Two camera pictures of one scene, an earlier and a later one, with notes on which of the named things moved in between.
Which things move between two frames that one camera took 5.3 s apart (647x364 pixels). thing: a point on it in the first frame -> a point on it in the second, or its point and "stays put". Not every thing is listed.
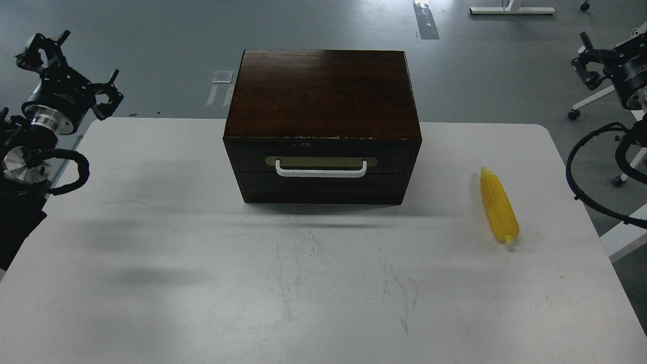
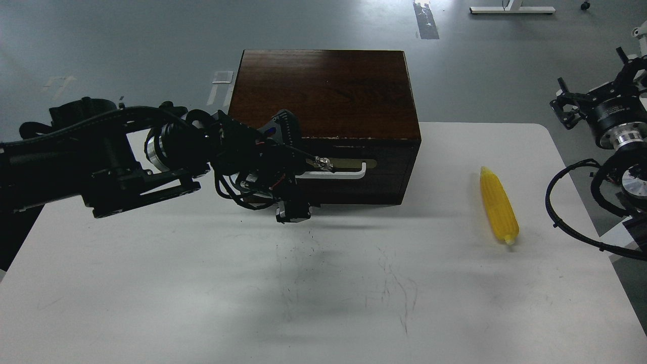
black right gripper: (628, 69) -> (616, 123)
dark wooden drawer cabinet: (323, 126) stays put
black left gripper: (62, 97) -> (260, 167)
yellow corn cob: (500, 206) stays put
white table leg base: (512, 7) stays put
